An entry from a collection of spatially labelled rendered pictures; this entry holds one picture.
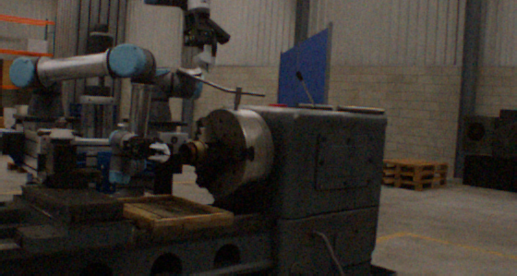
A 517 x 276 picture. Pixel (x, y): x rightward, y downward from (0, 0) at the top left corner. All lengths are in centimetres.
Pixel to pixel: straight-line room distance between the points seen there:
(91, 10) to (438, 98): 1062
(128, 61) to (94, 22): 62
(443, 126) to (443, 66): 135
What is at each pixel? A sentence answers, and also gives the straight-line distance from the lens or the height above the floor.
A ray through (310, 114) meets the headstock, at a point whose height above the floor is 124.
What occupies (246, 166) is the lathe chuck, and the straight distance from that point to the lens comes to 181.
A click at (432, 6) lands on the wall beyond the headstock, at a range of 1297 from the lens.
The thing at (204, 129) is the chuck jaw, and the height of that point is 116.
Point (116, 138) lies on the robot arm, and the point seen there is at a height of 111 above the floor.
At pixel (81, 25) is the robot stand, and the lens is 250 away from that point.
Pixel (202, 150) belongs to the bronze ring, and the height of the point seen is 109.
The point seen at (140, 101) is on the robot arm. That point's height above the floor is 125.
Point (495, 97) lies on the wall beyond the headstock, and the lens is 1200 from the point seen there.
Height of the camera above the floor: 126
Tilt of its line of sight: 3 degrees down
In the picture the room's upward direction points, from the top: 4 degrees clockwise
